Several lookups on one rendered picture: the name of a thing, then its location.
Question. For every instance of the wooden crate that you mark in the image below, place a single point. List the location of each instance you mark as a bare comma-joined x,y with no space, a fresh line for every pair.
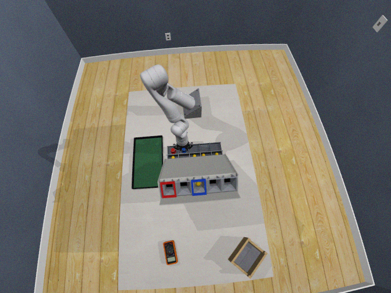
247,257

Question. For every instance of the orange digital multimeter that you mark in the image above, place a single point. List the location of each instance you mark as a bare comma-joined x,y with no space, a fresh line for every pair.
170,252

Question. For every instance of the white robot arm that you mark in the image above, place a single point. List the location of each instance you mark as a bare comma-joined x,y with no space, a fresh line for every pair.
155,80

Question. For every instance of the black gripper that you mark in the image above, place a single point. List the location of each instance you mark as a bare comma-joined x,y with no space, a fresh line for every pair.
178,147

